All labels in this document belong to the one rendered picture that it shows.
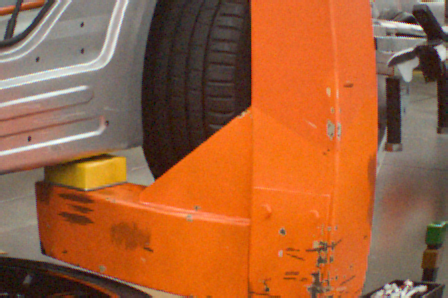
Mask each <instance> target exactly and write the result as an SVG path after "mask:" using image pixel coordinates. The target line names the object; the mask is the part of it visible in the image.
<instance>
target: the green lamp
mask: <svg viewBox="0 0 448 298"><path fill-rule="evenodd" d="M446 231H447V222H445V221H437V220H436V221H433V222H431V223H429V224H428V225H427V231H426V237H425V244H427V245H428V244H430V245H439V244H441V243H443V242H444V240H445V236H446Z"/></svg>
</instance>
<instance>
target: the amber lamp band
mask: <svg viewBox="0 0 448 298"><path fill-rule="evenodd" d="M443 251H444V247H443V246H442V247H441V248H440V249H438V250H431V249H429V250H427V248H426V249H425V250H424V252H423V258H422V266H421V268H422V269H436V268H437V267H438V266H440V265H441V263H442V257H443Z"/></svg>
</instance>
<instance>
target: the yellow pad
mask: <svg viewBox="0 0 448 298"><path fill-rule="evenodd" d="M44 177H45V179H43V182H44V183H48V184H51V185H55V186H60V187H65V188H69V189H74V190H79V191H84V192H88V191H90V192H91V191H95V190H98V189H105V188H108V187H112V186H119V185H123V184H126V183H128V180H127V178H126V157H125V156H118V155H112V154H100V155H96V156H92V157H89V158H84V159H80V160H72V161H68V162H65V163H61V164H54V165H50V166H46V167H44Z"/></svg>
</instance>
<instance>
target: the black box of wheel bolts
mask: <svg viewBox="0 0 448 298"><path fill-rule="evenodd" d="M444 288H445V284H444V283H437V282H436V283H434V282H427V281H426V282H424V281H414V280H410V279H407V280H406V279H405V280H404V279H393V280H391V281H389V282H387V283H385V284H383V285H381V286H379V287H377V288H375V289H373V290H371V291H369V292H366V293H365V294H363V295H360V296H358V297H356V298H442V295H443V289H444Z"/></svg>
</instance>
